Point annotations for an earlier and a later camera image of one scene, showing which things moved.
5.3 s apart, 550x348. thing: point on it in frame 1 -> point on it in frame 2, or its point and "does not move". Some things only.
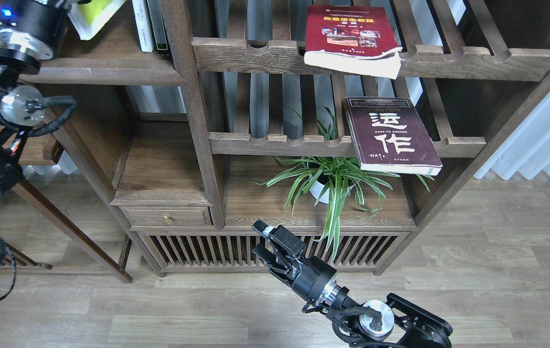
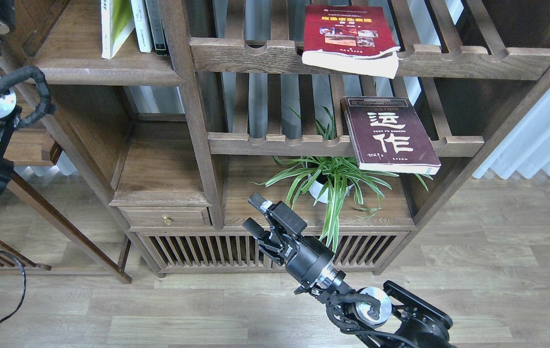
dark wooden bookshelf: [349, 121] does not move
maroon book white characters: [391, 134] does not move
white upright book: [142, 21] does not move
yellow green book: [89, 18] -> [117, 22]
